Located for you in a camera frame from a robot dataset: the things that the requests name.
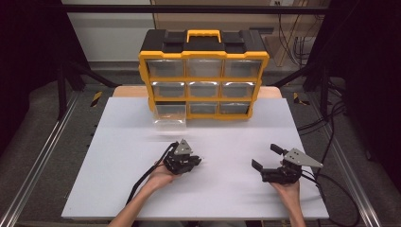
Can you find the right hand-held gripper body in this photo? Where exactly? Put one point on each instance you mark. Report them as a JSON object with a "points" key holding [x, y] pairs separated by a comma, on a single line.
{"points": [[283, 174]]}

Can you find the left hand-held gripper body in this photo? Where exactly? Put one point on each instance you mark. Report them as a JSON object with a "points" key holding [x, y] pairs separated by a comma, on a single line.
{"points": [[178, 164]]}

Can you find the clear plastic drawer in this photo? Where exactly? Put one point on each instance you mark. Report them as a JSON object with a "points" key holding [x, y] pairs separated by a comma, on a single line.
{"points": [[170, 116]]}

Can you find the yellow black drawer organizer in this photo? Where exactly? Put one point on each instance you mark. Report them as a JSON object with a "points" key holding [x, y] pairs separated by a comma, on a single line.
{"points": [[201, 47]]}

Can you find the person's right hand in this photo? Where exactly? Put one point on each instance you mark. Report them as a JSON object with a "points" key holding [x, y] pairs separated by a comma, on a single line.
{"points": [[288, 190]]}

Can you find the person's left hand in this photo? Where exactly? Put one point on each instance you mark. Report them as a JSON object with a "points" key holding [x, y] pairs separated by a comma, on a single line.
{"points": [[160, 178]]}

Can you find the yellow black hazard tape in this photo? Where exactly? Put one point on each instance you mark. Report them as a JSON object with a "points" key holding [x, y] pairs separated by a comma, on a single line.
{"points": [[96, 98], [298, 99]]}

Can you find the rows of clear drawers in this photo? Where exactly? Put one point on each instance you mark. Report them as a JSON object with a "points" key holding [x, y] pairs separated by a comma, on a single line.
{"points": [[204, 89]]}

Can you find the black metal stand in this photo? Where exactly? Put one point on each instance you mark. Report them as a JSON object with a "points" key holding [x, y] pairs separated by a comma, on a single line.
{"points": [[62, 91], [324, 91]]}

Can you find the black curtain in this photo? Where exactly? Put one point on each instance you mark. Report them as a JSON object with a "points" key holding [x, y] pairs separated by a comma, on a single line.
{"points": [[28, 47], [369, 63]]}

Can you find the black horizontal bar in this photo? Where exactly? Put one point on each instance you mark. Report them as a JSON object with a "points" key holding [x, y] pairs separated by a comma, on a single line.
{"points": [[189, 9]]}

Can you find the aluminium floor rail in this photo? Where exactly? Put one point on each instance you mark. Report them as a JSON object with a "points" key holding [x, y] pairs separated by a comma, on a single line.
{"points": [[350, 176], [38, 160]]}

